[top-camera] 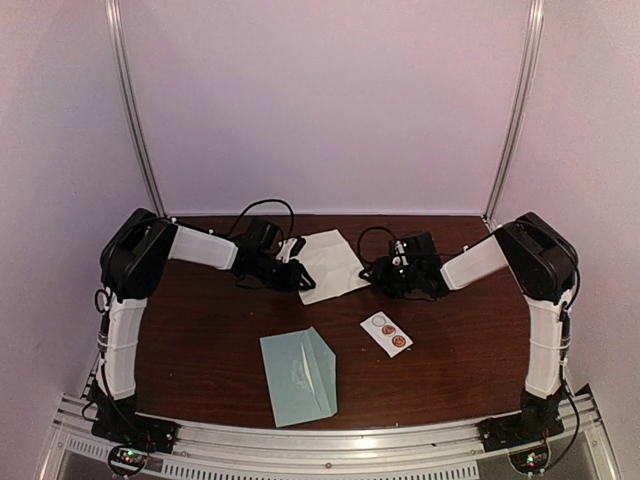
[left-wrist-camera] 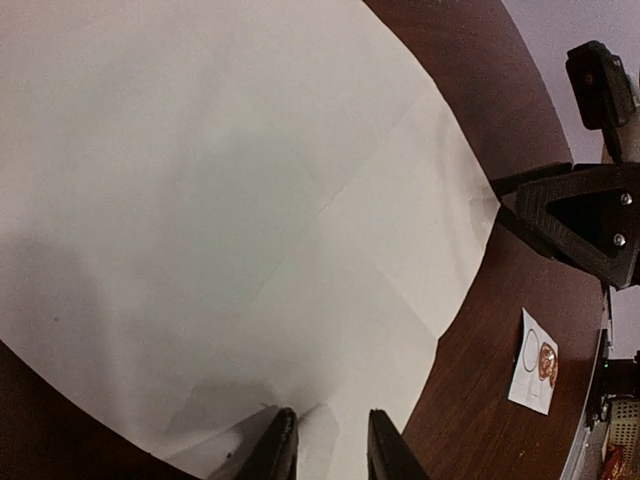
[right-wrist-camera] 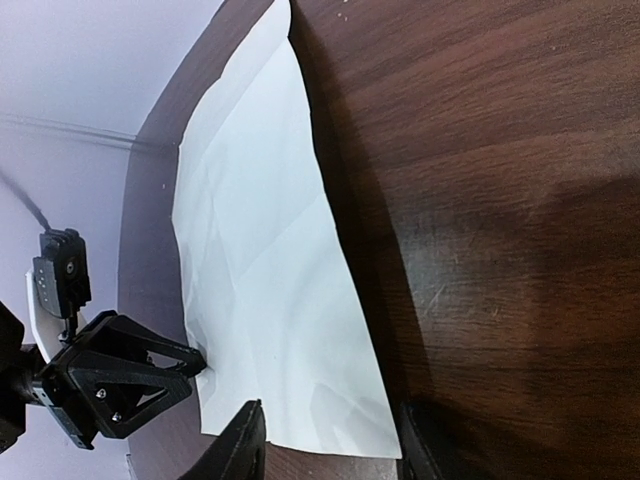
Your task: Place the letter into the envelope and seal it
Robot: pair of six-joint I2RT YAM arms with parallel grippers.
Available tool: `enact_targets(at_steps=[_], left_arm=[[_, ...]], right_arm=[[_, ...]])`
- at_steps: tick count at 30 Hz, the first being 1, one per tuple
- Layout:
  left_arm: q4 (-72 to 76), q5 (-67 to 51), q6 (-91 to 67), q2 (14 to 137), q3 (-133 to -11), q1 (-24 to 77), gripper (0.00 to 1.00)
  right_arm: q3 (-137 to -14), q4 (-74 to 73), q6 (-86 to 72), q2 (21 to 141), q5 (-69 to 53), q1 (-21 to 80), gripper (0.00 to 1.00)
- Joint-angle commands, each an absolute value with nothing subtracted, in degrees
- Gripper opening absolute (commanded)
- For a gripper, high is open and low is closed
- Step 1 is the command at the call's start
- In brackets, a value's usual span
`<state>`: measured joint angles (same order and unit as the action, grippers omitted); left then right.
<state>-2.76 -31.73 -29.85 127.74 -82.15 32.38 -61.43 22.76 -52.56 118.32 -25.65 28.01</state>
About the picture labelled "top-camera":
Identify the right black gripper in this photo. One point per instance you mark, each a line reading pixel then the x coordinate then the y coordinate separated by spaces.
pixel 380 278

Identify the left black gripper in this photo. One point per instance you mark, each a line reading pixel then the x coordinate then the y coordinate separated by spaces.
pixel 291 283

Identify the white paper sheet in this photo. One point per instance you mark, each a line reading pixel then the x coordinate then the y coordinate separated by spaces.
pixel 332 264

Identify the light blue envelope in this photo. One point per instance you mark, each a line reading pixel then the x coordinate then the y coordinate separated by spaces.
pixel 292 402

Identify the beige decorated letter paper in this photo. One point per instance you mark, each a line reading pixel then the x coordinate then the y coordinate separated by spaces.
pixel 309 368

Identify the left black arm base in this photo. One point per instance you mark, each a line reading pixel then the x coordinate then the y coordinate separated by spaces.
pixel 118 421

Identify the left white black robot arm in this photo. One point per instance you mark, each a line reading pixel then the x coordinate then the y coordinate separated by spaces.
pixel 132 265

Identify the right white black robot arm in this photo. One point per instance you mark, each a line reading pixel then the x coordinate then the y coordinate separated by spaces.
pixel 543 263

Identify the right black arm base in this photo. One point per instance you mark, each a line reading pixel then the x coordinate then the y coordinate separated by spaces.
pixel 515 430

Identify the white seal sticker sheet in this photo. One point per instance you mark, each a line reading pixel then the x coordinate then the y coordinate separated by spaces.
pixel 387 334

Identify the right round circuit board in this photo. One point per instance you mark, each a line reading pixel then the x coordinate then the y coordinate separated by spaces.
pixel 529 461

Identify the round circuit board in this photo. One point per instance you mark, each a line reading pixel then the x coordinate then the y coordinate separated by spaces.
pixel 126 461
pixel 529 461

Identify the left round circuit board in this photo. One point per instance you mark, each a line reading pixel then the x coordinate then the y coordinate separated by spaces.
pixel 126 461

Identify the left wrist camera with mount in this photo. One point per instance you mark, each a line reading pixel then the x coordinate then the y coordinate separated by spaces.
pixel 290 248

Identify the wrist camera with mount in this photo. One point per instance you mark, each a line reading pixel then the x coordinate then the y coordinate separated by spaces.
pixel 401 251
pixel 290 248

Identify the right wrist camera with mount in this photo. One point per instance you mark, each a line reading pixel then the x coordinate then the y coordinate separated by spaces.
pixel 401 251

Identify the front aluminium rail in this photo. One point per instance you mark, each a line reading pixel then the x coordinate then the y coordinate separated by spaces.
pixel 446 451

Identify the right aluminium frame post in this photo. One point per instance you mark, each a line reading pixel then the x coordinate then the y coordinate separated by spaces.
pixel 528 66

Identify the aluminium frame post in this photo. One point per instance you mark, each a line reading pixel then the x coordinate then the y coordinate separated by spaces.
pixel 131 110
pixel 528 66

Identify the left aluminium frame post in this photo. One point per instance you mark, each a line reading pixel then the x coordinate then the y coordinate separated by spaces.
pixel 131 110

